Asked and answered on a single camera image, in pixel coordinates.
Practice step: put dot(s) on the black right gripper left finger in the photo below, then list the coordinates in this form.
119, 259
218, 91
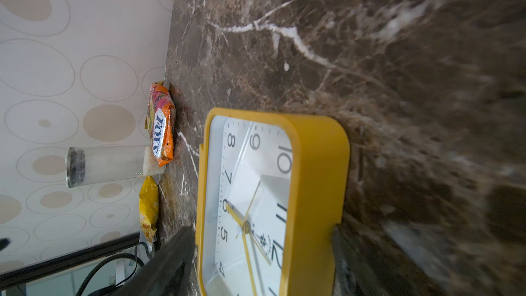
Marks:
168, 272

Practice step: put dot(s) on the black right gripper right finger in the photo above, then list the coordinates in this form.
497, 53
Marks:
363, 270

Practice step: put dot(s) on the yellow square alarm clock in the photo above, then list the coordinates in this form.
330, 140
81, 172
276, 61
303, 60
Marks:
271, 190

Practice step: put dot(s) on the Fox's candy bag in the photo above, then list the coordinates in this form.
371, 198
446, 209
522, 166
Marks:
160, 122

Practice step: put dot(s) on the yellow snack packet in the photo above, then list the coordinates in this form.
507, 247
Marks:
148, 205

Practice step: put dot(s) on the clear plastic jar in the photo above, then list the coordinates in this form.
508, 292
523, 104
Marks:
93, 165

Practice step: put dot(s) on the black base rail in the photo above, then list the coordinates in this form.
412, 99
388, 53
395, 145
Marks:
48, 267

